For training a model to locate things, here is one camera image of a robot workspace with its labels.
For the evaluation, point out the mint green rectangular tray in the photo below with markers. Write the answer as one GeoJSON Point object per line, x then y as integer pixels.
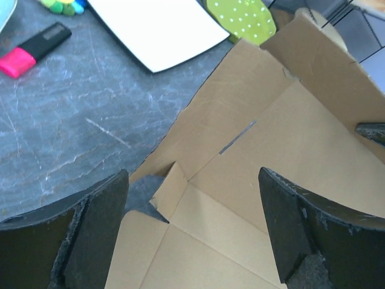
{"type": "Point", "coordinates": [7, 8]}

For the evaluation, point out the cream floral oval plate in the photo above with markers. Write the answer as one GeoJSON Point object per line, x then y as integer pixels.
{"type": "Point", "coordinates": [324, 24]}

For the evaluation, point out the pink black highlighter marker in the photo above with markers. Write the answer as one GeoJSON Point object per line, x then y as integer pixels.
{"type": "Point", "coordinates": [27, 54]}

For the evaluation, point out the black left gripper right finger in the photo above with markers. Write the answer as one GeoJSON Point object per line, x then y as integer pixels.
{"type": "Point", "coordinates": [318, 243]}

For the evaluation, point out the black wire wooden shelf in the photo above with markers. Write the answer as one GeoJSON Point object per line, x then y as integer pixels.
{"type": "Point", "coordinates": [362, 31]}

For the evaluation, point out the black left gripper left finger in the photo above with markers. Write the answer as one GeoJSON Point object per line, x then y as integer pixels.
{"type": "Point", "coordinates": [68, 243]}

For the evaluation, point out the white square plate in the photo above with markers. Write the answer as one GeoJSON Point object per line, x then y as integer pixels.
{"type": "Point", "coordinates": [161, 34]}

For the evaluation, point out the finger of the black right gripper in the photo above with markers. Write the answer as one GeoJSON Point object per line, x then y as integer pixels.
{"type": "Point", "coordinates": [373, 131]}

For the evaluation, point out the colourful flower plush toy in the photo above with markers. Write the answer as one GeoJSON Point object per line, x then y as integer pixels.
{"type": "Point", "coordinates": [65, 7]}

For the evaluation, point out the green polka dot plate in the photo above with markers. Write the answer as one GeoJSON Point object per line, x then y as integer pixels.
{"type": "Point", "coordinates": [243, 19]}

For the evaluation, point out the brown cardboard box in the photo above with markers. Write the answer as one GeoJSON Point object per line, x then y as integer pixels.
{"type": "Point", "coordinates": [291, 105]}

